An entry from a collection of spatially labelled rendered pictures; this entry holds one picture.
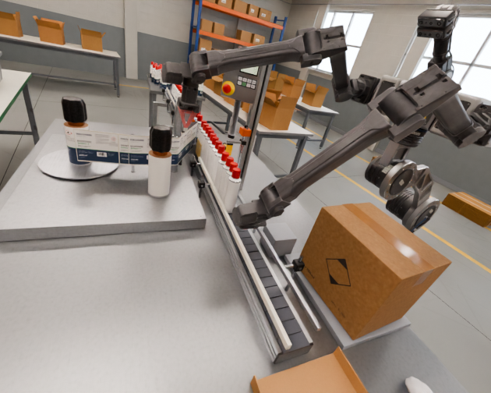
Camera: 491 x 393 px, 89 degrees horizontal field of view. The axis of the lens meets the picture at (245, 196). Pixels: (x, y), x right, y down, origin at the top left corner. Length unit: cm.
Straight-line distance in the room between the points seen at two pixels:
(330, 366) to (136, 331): 52
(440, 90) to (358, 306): 57
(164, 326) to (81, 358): 19
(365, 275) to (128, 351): 63
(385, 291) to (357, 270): 9
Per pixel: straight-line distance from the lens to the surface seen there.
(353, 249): 78
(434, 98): 67
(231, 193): 102
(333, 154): 66
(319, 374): 81
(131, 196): 113
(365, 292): 80
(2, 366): 81
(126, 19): 845
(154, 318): 79
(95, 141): 127
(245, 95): 120
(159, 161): 104
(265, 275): 87
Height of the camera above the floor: 150
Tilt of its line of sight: 30 degrees down
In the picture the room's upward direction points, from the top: 14 degrees clockwise
